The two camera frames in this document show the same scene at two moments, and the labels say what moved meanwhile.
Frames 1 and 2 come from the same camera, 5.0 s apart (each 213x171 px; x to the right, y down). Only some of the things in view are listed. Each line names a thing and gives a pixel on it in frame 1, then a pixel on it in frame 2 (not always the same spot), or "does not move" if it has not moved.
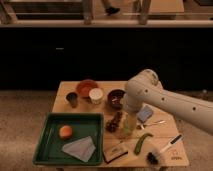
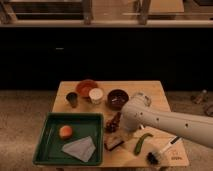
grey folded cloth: x=81 y=148 does not move
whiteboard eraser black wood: x=115 y=151 to x=112 y=143
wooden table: x=158 y=142 does not move
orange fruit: x=65 y=131 does not move
